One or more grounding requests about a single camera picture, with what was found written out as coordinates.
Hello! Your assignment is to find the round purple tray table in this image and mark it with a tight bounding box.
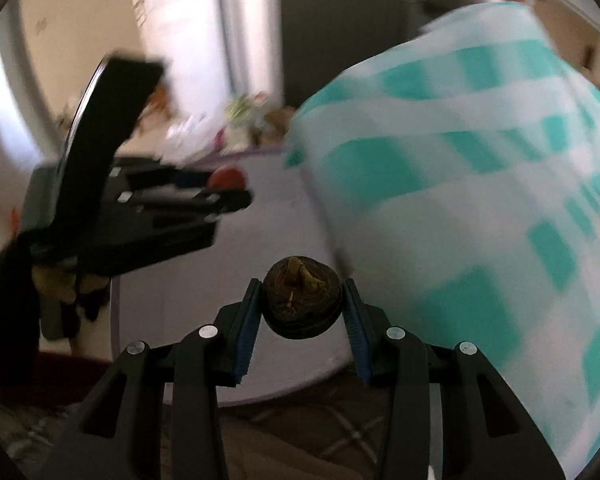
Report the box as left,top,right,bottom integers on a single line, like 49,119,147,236
110,148,351,406

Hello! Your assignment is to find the flower pot with plant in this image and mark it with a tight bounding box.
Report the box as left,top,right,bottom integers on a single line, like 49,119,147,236
223,91,270,153

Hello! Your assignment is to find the teal white checkered tablecloth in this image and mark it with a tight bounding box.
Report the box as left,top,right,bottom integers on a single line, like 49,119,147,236
288,2,600,478

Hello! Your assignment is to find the small red fruit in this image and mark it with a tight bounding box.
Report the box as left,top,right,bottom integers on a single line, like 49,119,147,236
207,166,247,191

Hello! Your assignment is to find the dark brown mangosteen fruit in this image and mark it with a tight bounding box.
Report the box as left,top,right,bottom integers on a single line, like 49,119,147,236
260,256,342,340

